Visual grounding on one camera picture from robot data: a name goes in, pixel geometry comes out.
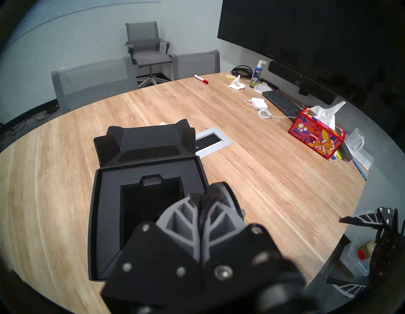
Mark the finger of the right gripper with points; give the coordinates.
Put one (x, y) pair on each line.
(364, 217)
(348, 286)

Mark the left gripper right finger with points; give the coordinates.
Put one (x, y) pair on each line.
(246, 269)

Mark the black keyboard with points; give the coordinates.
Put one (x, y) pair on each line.
(281, 103)

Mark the large black wall display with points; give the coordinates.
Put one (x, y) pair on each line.
(316, 31)

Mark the whiteboard cleaner spray bottle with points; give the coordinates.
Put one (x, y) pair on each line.
(256, 76)

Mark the red whiteboard marker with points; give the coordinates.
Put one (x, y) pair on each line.
(201, 79)

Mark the dark whiteboard eraser block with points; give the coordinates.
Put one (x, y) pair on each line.
(346, 153)

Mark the blue pen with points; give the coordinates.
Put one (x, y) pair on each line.
(360, 169)

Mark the grey office chair with armrests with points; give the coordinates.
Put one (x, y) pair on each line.
(142, 34)

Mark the silver table power grommet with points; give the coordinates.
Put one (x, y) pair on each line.
(215, 142)

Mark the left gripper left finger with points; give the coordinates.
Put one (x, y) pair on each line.
(158, 269)

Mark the black video conference bar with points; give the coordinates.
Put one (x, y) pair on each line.
(300, 82)

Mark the white paper sheets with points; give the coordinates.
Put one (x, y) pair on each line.
(364, 158)

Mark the brown cardboard box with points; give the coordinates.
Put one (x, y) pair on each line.
(343, 269)

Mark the crumpled white tissue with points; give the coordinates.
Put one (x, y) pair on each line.
(261, 88)
(236, 84)

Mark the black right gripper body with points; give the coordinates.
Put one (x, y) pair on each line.
(386, 253)

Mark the glass wall whiteboard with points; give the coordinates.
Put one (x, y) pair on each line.
(63, 9)

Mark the small brown red box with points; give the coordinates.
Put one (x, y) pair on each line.
(366, 250)

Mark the grey mesh office chair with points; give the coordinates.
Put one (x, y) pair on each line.
(196, 65)
(95, 82)

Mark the translucent plastic storage bin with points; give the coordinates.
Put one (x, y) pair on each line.
(357, 266)

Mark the black cardboard box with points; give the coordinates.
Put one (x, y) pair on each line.
(107, 205)

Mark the white mug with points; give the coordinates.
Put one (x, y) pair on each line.
(356, 139)

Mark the colourful floral tissue box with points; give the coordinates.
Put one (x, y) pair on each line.
(313, 136)

